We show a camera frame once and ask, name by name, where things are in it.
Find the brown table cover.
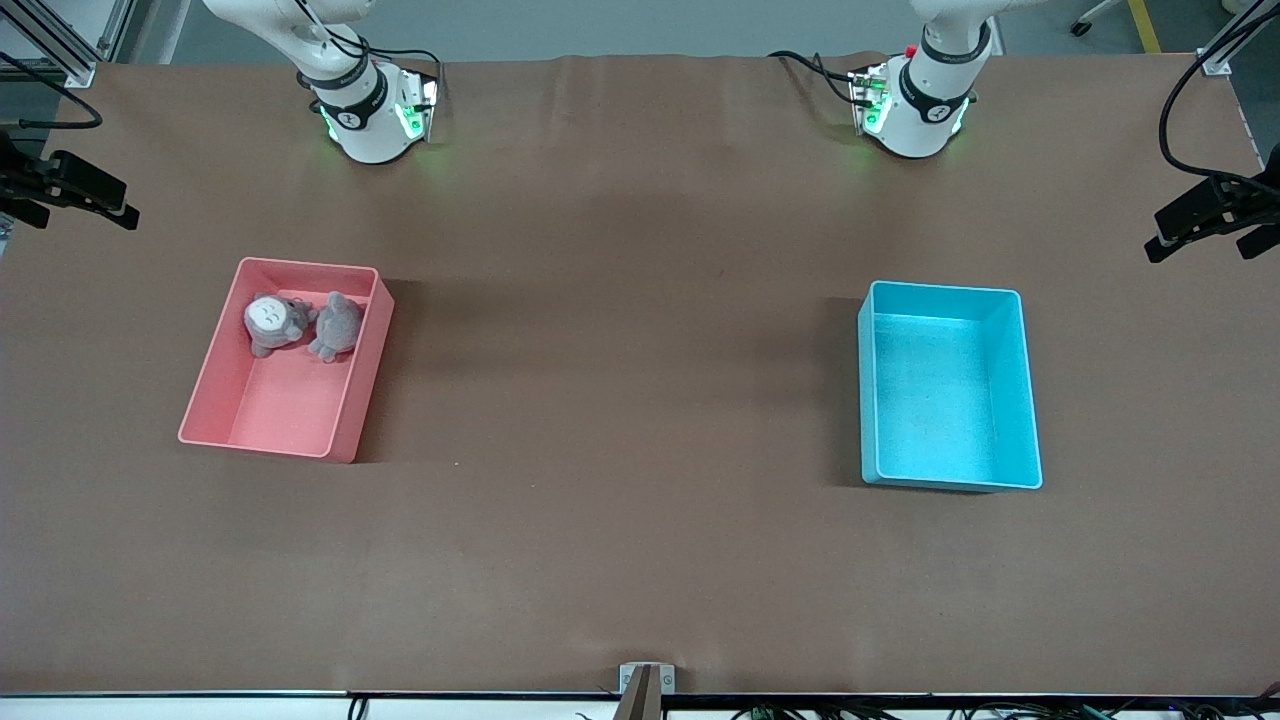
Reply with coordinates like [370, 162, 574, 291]
[0, 52, 1280, 697]

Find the pink plastic box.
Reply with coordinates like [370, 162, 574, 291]
[179, 257, 396, 464]

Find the blue plastic box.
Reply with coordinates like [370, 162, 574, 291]
[858, 280, 1044, 492]

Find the black right arm base cable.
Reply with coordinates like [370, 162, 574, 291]
[292, 0, 447, 101]

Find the aluminium frame profile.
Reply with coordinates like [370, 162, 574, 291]
[1200, 0, 1280, 77]
[0, 0, 137, 87]

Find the silver metal bracket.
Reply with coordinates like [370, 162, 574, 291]
[619, 662, 676, 695]

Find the black arm base cable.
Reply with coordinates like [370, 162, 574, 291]
[767, 49, 873, 107]
[292, 0, 447, 101]

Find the brown post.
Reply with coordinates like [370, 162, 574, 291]
[614, 667, 662, 720]

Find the black left arm base cable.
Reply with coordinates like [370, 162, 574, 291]
[767, 49, 873, 107]

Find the plain grey plush toy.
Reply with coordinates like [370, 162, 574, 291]
[307, 291, 365, 364]

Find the grey plush toy white face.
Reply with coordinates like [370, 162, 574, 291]
[244, 292, 319, 359]

